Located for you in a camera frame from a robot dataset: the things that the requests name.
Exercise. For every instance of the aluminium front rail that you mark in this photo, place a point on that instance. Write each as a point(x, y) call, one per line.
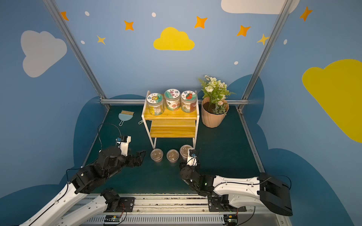
point(166, 209)

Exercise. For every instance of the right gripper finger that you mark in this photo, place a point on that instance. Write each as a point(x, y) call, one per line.
point(197, 163)
point(183, 166)

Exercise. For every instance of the blue dustpan brush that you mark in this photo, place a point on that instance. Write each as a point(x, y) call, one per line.
point(125, 116)

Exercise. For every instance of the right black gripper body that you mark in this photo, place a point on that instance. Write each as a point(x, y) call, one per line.
point(185, 167)

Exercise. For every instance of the pink flower label seed jar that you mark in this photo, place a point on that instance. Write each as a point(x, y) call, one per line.
point(172, 99)

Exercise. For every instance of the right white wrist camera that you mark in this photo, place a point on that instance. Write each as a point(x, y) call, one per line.
point(191, 156)

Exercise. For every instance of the yellow wooden two-tier shelf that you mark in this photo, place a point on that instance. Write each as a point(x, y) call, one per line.
point(171, 124)

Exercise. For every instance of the right aluminium frame post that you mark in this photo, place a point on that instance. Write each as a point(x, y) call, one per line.
point(276, 30)

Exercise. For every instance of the pink pot with flowers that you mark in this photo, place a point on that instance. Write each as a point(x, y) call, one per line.
point(214, 105)

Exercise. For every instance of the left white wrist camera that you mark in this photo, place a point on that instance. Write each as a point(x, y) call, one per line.
point(123, 144)

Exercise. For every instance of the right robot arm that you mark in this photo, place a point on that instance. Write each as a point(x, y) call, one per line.
point(230, 194)

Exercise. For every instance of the aluminium back frame bar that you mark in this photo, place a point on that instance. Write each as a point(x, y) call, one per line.
point(142, 101)

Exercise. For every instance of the left green circuit board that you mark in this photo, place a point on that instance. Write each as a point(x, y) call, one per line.
point(112, 219)

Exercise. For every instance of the sunflower label seed jar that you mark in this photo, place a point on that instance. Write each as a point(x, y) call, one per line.
point(155, 102)

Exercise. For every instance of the green circuit board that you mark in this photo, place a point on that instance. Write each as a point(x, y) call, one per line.
point(112, 219)
point(230, 220)

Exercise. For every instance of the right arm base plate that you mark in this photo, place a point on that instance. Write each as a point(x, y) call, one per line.
point(221, 204)

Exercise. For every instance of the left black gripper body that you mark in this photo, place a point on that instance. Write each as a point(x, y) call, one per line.
point(134, 159)

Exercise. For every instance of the clear soil cup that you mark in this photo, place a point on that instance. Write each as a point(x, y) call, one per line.
point(157, 155)
point(184, 151)
point(173, 156)

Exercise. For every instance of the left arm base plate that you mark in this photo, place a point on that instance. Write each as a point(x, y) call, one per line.
point(124, 204)

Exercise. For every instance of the strawberry label seed jar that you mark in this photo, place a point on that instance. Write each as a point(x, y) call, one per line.
point(188, 101)

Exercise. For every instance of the right green circuit board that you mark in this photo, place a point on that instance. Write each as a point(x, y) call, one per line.
point(230, 220)

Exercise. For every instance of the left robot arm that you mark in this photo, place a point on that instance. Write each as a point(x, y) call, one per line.
point(84, 182)

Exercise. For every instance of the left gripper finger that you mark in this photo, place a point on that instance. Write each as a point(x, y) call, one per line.
point(139, 156)
point(136, 163)

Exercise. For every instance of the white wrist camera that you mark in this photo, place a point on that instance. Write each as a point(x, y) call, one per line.
point(191, 156)
point(123, 144)

